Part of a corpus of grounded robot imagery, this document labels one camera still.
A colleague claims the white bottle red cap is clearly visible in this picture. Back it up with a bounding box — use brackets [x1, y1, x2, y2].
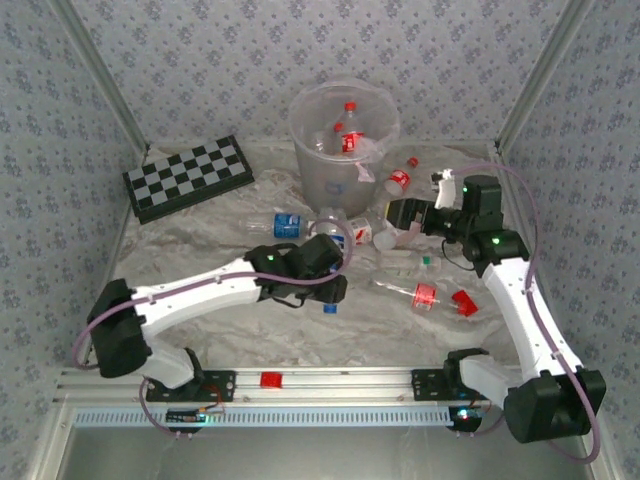
[373, 222, 426, 252]

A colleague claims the clear bottle blue label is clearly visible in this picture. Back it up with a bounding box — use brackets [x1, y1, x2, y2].
[242, 212, 319, 240]

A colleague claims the clear bottle white red label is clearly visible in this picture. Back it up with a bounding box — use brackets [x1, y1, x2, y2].
[317, 208, 375, 247]

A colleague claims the translucent plastic bin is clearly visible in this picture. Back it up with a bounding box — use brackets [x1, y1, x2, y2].
[288, 74, 401, 220]

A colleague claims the red plastic block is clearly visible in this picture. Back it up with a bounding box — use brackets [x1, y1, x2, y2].
[451, 288, 479, 318]

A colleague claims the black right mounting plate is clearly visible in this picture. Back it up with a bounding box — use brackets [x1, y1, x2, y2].
[410, 368, 494, 401]

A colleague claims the black mounting plate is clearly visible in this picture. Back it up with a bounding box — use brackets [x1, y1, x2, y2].
[144, 369, 237, 404]
[410, 368, 494, 401]

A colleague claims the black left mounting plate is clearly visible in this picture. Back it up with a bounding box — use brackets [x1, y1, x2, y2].
[144, 369, 237, 404]

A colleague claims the black grey chessboard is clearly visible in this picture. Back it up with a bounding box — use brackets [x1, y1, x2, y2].
[122, 134, 256, 226]

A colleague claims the grey metal panel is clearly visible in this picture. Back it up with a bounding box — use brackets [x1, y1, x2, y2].
[29, 402, 621, 480]

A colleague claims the right circuit board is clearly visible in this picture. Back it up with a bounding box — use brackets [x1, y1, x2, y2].
[447, 405, 484, 434]

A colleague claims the circuit board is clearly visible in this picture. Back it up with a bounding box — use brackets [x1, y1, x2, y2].
[447, 405, 484, 434]
[165, 408, 209, 426]

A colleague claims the left circuit board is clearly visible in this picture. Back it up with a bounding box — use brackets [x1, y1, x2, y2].
[165, 408, 209, 426]

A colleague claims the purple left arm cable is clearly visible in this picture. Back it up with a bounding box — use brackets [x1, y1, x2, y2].
[72, 219, 354, 440]

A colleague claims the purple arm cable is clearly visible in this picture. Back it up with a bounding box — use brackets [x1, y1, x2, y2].
[72, 219, 354, 440]
[449, 163, 601, 464]

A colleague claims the aluminium side rail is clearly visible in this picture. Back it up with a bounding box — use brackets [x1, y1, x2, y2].
[492, 142, 566, 331]
[97, 147, 151, 311]

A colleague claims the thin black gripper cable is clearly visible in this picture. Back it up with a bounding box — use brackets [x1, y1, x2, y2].
[439, 234, 479, 272]

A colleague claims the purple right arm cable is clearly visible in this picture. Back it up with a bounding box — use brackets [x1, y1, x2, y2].
[449, 163, 601, 464]

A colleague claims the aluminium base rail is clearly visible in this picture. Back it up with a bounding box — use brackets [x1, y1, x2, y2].
[52, 366, 516, 404]

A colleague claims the slotted cable duct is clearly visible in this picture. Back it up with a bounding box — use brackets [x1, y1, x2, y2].
[73, 405, 454, 429]

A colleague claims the aluminium frame post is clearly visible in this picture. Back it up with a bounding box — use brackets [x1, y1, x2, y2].
[494, 0, 597, 151]
[48, 0, 152, 154]

